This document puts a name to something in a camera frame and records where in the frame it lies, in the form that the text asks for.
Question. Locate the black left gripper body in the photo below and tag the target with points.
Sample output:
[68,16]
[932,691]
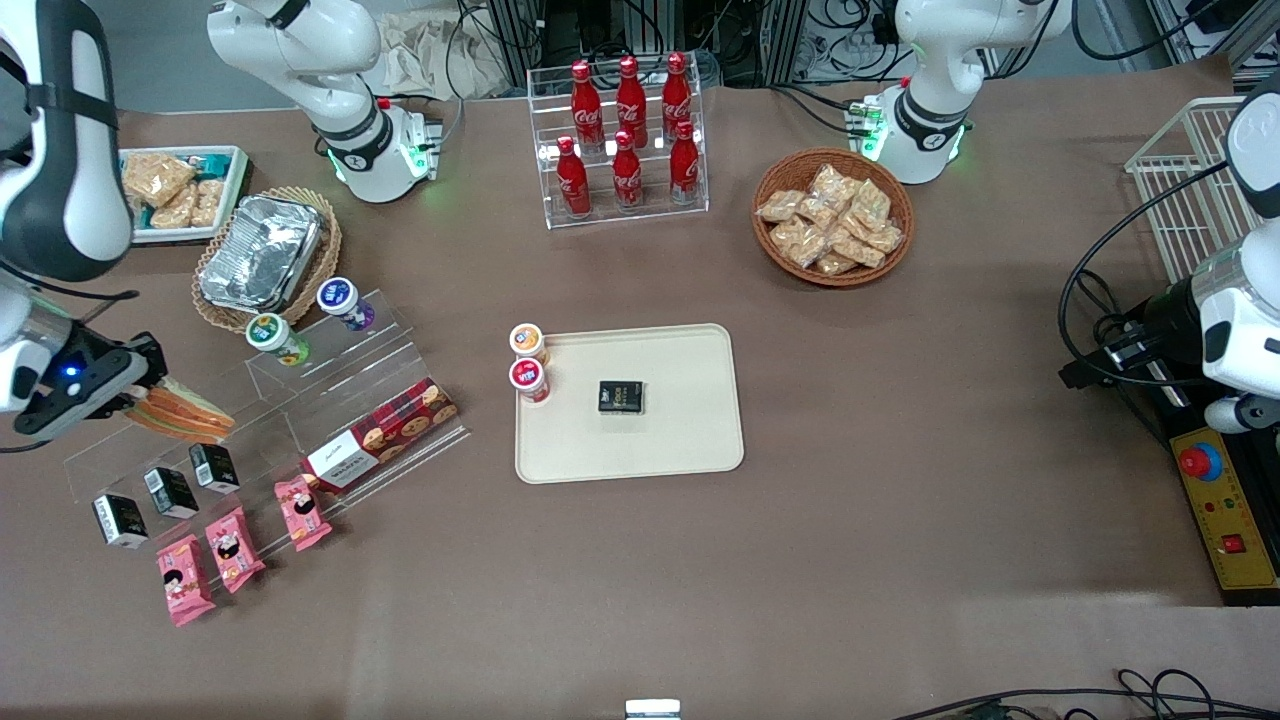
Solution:
[1163,318]

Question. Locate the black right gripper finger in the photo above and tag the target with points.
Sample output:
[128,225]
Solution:
[128,403]
[150,365]

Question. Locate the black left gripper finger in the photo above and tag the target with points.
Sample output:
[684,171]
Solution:
[1095,373]
[1125,350]

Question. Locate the triangle sandwich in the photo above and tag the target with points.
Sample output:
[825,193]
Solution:
[190,412]

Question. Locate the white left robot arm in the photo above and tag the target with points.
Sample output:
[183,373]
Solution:
[935,110]

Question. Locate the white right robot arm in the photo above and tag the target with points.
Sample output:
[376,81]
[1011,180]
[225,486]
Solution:
[340,70]

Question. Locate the white rectangular snack tray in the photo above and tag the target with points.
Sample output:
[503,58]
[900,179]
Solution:
[238,190]

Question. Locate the beige plastic serving tray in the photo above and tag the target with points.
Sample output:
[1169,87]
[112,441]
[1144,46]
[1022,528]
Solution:
[690,440]

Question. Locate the small black drink carton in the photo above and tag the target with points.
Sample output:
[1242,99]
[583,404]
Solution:
[215,467]
[120,520]
[621,398]
[170,492]

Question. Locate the cup with green lid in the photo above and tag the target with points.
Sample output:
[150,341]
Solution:
[270,333]

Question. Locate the silver foil container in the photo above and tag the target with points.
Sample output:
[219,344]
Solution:
[260,255]

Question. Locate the clear acrylic stepped shelf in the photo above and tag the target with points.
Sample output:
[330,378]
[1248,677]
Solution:
[330,370]

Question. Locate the pink snack packet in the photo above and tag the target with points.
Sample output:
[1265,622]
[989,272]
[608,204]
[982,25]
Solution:
[184,580]
[235,550]
[303,513]

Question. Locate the large rice cracker pack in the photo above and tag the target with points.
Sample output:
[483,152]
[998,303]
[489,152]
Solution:
[157,178]

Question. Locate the yellow emergency stop box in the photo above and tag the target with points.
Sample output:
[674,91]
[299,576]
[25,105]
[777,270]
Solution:
[1225,510]

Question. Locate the cup with purple lid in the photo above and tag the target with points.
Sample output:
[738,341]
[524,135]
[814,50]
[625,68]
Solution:
[340,297]

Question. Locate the oval wicker basket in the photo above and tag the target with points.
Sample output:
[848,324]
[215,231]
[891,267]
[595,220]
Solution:
[325,260]

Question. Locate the teal snack pack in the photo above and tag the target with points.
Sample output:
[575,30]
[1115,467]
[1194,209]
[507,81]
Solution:
[214,163]

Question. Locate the red cookie box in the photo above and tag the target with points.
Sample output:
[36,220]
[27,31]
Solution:
[385,435]

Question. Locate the clear bagged cracker pack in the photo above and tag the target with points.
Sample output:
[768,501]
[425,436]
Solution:
[818,212]
[800,243]
[884,238]
[833,183]
[780,206]
[858,250]
[836,264]
[871,205]

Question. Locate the round brown wicker basket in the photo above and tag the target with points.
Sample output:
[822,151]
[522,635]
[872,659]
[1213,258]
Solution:
[775,260]

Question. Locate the cup with orange lid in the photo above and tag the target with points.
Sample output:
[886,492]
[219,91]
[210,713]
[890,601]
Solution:
[526,339]

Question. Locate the cup with red lid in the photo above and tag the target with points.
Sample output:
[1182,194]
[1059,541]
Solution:
[527,376]

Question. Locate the crumpled beige cloth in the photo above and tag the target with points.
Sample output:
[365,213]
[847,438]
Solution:
[440,55]

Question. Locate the red cola bottle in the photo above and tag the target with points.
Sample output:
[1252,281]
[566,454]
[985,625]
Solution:
[677,95]
[627,175]
[685,165]
[631,100]
[573,180]
[586,110]

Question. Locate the clear acrylic bottle rack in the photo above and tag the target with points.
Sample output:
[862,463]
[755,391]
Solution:
[655,215]

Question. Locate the background equipment rack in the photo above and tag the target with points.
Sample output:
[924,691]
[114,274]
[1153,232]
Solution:
[750,35]

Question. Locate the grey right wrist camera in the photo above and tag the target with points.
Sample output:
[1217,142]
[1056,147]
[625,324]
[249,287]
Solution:
[95,390]

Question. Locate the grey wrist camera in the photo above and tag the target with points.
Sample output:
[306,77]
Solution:
[95,390]
[1240,414]

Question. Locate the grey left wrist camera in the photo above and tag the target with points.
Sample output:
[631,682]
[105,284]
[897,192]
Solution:
[1240,414]

